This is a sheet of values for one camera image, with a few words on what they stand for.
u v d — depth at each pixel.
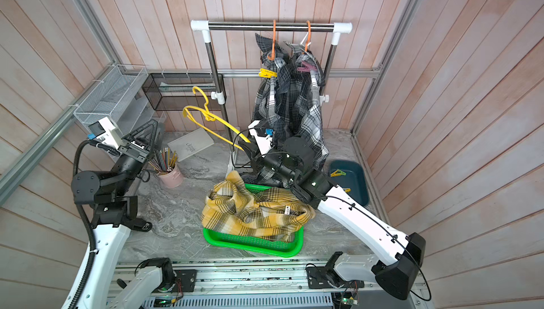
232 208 0.73
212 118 0.62
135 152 0.46
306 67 0.58
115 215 0.47
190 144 1.13
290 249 0.80
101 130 0.48
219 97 0.78
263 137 0.50
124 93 0.75
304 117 0.60
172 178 0.92
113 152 0.48
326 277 0.66
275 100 0.60
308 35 0.86
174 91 0.88
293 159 0.46
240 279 0.76
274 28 0.58
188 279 0.73
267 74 0.60
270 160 0.54
